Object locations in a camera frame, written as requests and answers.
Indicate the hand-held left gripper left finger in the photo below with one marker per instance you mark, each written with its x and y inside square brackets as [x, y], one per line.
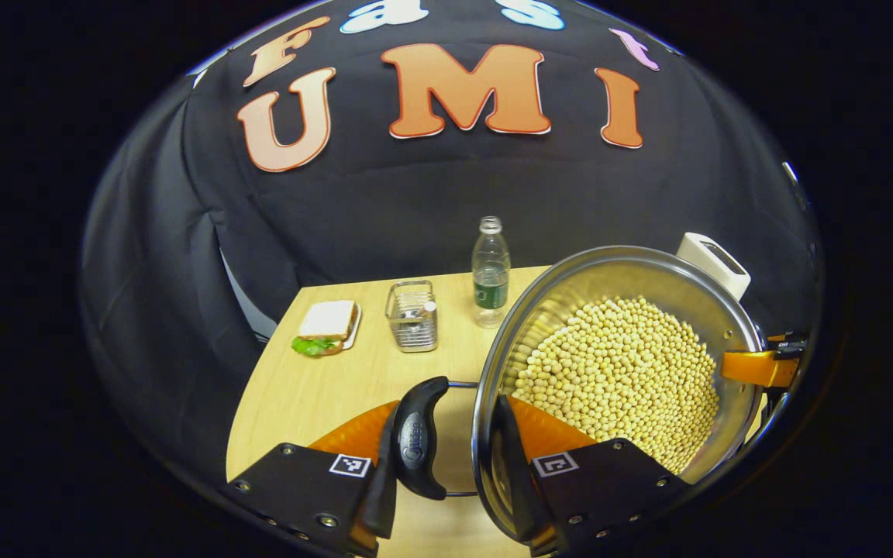
[380, 508]

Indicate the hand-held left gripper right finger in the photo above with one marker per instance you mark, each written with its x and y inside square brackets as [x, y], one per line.
[515, 480]

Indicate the pile of yellow soybeans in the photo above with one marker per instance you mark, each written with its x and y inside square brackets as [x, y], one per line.
[617, 372]

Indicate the sandwich with lettuce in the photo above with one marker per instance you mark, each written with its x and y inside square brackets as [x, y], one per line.
[326, 322]

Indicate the white toaster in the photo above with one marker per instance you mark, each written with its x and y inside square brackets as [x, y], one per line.
[718, 263]

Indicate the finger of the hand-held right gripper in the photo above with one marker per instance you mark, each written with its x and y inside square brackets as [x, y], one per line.
[760, 368]

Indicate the clear plastic water bottle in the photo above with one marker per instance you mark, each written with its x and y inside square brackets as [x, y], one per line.
[491, 279]

